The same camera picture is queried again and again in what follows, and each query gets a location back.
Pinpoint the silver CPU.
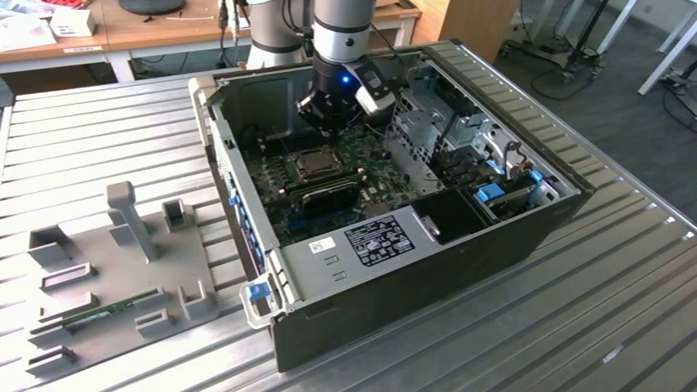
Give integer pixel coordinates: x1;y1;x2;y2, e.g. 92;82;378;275
302;152;332;172

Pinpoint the metal socket cover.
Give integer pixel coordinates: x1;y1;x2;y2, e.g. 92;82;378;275
288;146;348;180

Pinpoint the CPU socket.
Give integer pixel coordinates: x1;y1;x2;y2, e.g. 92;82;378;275
286;145;350;181

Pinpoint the green motherboard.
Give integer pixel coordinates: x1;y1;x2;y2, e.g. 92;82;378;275
239;122;427;242

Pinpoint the metal drive cage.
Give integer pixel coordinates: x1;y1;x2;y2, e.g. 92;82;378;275
387;59;514;193

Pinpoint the installed RAM stick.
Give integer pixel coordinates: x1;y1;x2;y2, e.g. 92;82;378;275
283;173;362;196

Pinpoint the wooden cabinet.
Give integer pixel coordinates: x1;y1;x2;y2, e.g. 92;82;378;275
414;0;522;66

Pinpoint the wooden desk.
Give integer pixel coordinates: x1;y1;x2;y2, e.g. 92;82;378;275
0;0;424;85

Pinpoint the blue disk carrier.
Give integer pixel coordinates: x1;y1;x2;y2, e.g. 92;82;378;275
472;183;511;205

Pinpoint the grey power supply unit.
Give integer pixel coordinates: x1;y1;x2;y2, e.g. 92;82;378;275
271;203;440;305

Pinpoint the silver disk bay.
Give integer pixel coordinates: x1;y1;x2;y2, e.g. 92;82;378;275
479;179;563;224

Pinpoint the black round object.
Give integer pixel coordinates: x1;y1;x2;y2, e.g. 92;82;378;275
118;0;186;16

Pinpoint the blue case latch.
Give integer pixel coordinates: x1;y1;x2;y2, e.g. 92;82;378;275
246;283;271;305

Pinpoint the black rolling stand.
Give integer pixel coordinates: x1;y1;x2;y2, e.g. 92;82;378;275
500;0;611;85

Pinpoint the black open PC case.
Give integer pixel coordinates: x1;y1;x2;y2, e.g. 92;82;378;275
188;39;595;373

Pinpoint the white cardboard box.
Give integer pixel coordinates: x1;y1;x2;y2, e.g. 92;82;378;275
49;8;99;38

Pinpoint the white table leg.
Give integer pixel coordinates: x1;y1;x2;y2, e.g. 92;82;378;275
596;0;639;56

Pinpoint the grey parts rack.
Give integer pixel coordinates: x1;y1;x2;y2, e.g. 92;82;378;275
25;180;223;379

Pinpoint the white plastic bag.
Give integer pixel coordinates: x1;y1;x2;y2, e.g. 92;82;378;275
0;11;59;53

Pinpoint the white table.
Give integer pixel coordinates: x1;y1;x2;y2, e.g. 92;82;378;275
636;0;697;97

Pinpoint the green RAM stick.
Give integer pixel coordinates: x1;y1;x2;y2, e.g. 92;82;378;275
59;290;159;329

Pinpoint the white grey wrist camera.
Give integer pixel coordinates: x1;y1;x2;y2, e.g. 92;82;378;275
343;60;398;117

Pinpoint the black disk wire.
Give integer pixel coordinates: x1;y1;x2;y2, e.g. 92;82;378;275
502;140;534;180

